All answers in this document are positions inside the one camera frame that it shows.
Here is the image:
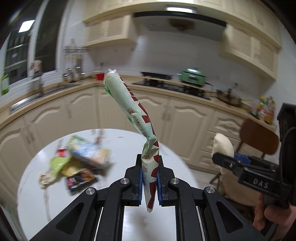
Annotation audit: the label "blue green milk carton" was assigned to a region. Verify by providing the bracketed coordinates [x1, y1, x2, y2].
[66, 135, 111, 169]

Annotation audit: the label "green white snack wrapper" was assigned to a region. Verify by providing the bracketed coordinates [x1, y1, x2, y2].
[103, 69, 159, 213]

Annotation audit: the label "cream kitchen base cabinets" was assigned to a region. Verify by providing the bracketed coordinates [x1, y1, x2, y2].
[1, 87, 244, 204]

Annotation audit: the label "dark kitchen window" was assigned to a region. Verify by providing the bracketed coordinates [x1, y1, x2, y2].
[4, 1, 68, 85]

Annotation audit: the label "person's right hand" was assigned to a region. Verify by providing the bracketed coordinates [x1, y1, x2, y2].
[253, 193, 295, 240]

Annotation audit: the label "wooden chair beige cushion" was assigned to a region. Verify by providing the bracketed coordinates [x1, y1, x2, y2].
[212, 118, 280, 207]

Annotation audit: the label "condiment bottles group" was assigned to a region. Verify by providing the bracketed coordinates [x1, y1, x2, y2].
[249, 96, 276, 125]

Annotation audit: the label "black red snack wrapper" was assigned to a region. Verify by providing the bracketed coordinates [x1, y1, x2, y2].
[66, 168, 97, 192]

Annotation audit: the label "yellow snack wrapper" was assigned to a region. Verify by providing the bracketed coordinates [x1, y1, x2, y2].
[60, 158, 82, 177]

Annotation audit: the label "light green snack wrapper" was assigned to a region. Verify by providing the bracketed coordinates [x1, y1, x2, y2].
[50, 157, 70, 178]

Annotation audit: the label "crumpled white paper wrapper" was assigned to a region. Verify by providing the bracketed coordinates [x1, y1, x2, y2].
[38, 171, 56, 189]

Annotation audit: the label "green electric cooking pot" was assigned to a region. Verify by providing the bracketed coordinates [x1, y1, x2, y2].
[177, 68, 206, 87]

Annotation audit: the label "black gas stove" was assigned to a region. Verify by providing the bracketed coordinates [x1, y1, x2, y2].
[133, 72, 210, 100]

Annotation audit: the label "round white marble table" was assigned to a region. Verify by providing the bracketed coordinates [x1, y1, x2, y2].
[16, 128, 200, 241]

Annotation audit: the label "red plastic basin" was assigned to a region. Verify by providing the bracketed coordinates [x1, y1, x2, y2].
[94, 72, 105, 81]

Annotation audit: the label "hanging utensil rack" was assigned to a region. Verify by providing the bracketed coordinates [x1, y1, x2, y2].
[62, 39, 90, 83]

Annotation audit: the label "stainless steel sink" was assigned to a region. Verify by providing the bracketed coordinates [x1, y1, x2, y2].
[9, 83, 79, 114]

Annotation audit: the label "black range hood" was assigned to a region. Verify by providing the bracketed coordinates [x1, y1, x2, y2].
[133, 11, 227, 41]

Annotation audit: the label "green dish soap bottle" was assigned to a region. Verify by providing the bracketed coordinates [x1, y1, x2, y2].
[1, 73, 10, 95]

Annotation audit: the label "metal wok with handle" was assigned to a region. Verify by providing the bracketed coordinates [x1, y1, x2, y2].
[216, 83, 252, 108]

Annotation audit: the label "cream upper wall cabinet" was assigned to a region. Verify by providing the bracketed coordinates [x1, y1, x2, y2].
[85, 12, 138, 48]

